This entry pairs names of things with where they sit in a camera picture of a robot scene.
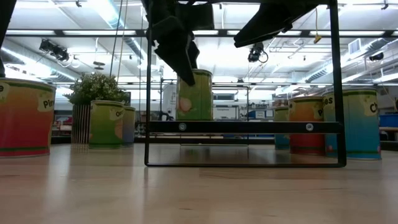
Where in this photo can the white ceiling vent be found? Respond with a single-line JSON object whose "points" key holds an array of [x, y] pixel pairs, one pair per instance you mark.
{"points": [[354, 46]]}

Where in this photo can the green blue label tin can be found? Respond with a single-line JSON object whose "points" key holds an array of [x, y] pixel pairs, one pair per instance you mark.
{"points": [[130, 127], [360, 124], [281, 141]]}

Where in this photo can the white sign board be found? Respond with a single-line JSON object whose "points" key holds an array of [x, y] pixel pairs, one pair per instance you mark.
{"points": [[230, 113]]}

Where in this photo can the clear acrylic tray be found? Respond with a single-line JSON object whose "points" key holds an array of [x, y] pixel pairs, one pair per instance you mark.
{"points": [[248, 127]]}

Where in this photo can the black camera on mount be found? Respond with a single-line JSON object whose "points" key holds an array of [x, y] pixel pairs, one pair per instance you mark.
{"points": [[255, 53], [54, 49]]}

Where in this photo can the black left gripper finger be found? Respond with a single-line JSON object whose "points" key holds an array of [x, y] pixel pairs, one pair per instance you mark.
{"points": [[194, 54], [180, 62]]}

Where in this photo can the orange red label tin can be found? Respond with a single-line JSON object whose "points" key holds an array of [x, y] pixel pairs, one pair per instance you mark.
{"points": [[306, 109], [25, 124]]}

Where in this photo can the green plant in striped pot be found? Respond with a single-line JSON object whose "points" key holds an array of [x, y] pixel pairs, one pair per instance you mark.
{"points": [[93, 88]]}

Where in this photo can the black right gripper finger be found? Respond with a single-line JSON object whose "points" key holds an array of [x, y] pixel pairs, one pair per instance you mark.
{"points": [[264, 28]]}

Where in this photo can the black ceiling device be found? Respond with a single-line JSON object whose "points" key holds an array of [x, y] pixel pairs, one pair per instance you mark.
{"points": [[377, 56]]}

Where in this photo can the black metal rig frame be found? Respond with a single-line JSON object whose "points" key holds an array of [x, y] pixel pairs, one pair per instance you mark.
{"points": [[222, 32]]}

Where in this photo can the blue storage bin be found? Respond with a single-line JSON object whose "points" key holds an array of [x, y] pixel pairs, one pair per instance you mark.
{"points": [[388, 120]]}

